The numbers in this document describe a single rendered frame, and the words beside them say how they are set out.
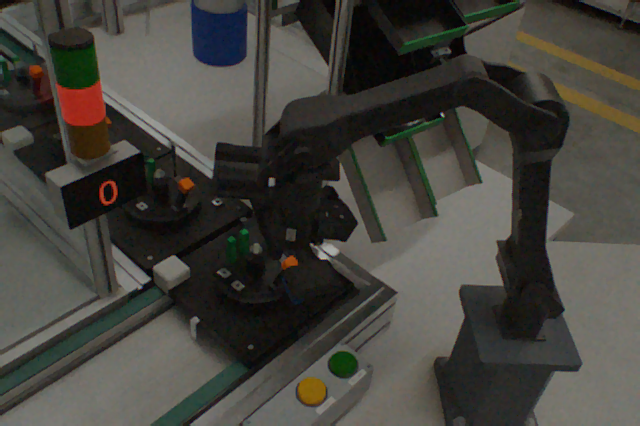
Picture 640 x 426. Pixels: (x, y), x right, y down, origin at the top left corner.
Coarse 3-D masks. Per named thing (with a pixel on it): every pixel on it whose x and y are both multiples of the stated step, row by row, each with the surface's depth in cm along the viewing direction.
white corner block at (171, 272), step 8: (176, 256) 109; (160, 264) 107; (168, 264) 107; (176, 264) 107; (184, 264) 107; (160, 272) 105; (168, 272) 106; (176, 272) 106; (184, 272) 106; (160, 280) 106; (168, 280) 104; (176, 280) 106; (184, 280) 107; (168, 288) 106
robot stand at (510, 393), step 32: (480, 288) 100; (480, 320) 95; (480, 352) 90; (512, 352) 91; (544, 352) 91; (576, 352) 92; (448, 384) 107; (480, 384) 96; (512, 384) 94; (544, 384) 95; (448, 416) 103; (480, 416) 100; (512, 416) 100
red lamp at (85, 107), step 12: (96, 84) 77; (60, 96) 77; (72, 96) 76; (84, 96) 77; (96, 96) 78; (72, 108) 77; (84, 108) 77; (96, 108) 79; (72, 120) 79; (84, 120) 79; (96, 120) 79
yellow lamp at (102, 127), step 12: (72, 132) 80; (84, 132) 80; (96, 132) 80; (108, 132) 83; (72, 144) 81; (84, 144) 81; (96, 144) 81; (108, 144) 83; (84, 156) 82; (96, 156) 82
